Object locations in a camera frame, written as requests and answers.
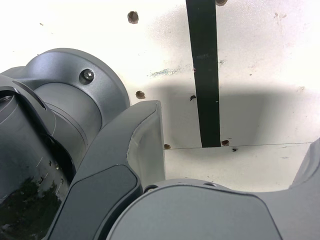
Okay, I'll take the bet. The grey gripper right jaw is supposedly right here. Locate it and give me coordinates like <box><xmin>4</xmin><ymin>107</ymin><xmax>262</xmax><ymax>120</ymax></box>
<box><xmin>107</xmin><ymin>136</ymin><xmax>320</xmax><ymax>240</ymax></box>

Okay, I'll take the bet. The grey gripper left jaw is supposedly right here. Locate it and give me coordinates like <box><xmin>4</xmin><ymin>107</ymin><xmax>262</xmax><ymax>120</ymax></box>
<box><xmin>46</xmin><ymin>99</ymin><xmax>167</xmax><ymax>240</ymax></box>

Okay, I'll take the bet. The black tape strip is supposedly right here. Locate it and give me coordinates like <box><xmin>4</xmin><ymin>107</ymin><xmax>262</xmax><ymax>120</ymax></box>
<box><xmin>185</xmin><ymin>0</ymin><xmax>222</xmax><ymax>148</ymax></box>

